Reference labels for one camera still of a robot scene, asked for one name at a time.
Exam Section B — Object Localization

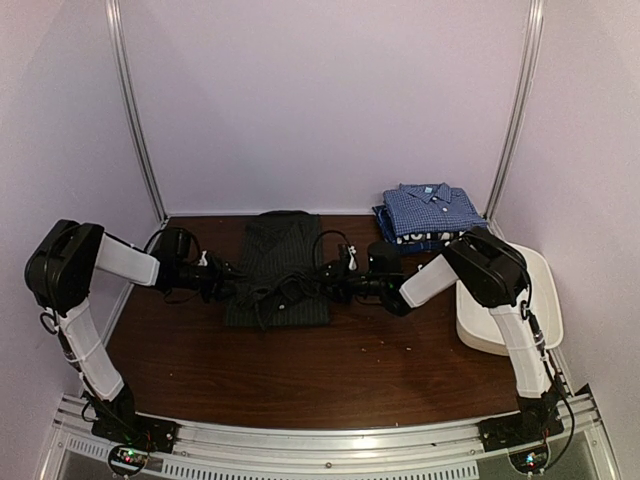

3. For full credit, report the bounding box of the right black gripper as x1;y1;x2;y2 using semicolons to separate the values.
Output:
308;258;387;303

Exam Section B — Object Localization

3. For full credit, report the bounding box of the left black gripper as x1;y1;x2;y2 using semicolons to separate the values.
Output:
175;255;247;305

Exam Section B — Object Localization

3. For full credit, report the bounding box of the dark striped long sleeve shirt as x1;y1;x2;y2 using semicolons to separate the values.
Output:
225;211;331;331

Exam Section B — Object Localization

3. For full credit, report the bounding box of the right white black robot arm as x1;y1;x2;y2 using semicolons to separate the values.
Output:
312;227;563;442

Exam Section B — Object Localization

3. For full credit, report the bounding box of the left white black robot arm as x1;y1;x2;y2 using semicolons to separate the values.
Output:
24;219;245;444

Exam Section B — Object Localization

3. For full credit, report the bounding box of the dark blue printed folded shirt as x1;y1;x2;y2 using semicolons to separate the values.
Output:
372;205;464;255

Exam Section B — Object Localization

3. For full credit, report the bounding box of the blue checked folded shirt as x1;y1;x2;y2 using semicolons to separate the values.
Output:
383;183;487;237

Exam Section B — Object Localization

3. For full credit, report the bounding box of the white plastic bin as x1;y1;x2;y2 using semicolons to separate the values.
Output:
456;243;564;356

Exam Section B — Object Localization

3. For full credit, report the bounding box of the left circuit board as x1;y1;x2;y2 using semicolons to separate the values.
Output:
107;445;150;473

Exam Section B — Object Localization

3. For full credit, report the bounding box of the circuit board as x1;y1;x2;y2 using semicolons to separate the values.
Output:
509;445;551;475
107;445;150;473

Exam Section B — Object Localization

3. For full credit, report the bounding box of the right circuit board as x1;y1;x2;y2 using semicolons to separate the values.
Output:
509;445;551;475

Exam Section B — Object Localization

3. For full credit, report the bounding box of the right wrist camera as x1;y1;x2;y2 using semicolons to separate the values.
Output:
338;244;358;272

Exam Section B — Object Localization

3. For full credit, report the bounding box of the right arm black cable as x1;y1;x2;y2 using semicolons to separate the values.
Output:
311;229;351;274

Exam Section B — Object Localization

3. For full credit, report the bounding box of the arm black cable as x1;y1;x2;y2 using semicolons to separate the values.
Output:
311;229;351;274
142;226;201;261

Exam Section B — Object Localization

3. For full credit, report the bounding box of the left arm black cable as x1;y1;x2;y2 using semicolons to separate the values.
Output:
142;226;201;261

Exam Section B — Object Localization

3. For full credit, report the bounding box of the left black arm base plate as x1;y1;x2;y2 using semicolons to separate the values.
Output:
91;415;178;453

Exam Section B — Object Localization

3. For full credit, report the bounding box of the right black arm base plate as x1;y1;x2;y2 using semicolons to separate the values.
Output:
477;412;564;452

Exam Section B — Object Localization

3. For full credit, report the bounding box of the front aluminium rail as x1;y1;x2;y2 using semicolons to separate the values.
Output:
49;384;624;480

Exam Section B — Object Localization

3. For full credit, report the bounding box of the left aluminium frame post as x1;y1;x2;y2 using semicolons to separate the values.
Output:
105;0;168;223

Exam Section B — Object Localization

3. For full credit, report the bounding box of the aluminium frame post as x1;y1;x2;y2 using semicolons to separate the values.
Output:
484;0;545;230
105;0;168;223

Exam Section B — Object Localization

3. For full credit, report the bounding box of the right aluminium frame post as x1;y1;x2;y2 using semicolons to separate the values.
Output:
484;0;545;230

